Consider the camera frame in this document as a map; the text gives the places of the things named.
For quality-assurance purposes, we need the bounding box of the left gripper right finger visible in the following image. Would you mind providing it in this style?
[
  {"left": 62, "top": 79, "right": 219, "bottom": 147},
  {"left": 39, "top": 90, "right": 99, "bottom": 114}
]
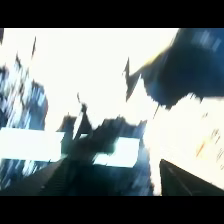
[{"left": 159, "top": 158, "right": 224, "bottom": 197}]

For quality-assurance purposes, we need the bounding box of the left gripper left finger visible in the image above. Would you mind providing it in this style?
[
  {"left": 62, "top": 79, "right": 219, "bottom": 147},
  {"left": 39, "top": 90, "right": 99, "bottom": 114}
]
[{"left": 0, "top": 156, "right": 82, "bottom": 197}]

